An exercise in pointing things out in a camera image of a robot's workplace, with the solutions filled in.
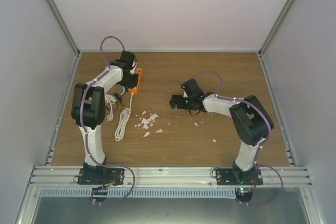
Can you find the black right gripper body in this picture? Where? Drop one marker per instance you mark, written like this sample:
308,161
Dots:
180,105

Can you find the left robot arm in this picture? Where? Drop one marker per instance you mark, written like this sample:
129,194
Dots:
88,104

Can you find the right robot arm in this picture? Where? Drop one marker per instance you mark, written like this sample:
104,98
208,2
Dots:
251,121

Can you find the white debris pile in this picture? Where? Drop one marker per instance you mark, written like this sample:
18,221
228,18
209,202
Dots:
147,122

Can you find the orange power strip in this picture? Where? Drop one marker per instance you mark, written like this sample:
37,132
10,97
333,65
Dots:
135,90

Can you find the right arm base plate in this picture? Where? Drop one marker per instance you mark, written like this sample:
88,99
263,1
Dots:
235,177

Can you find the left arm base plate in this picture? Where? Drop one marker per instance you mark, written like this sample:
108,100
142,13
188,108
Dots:
100,176

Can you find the slotted cable duct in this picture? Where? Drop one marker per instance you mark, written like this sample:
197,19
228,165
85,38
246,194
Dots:
145,192

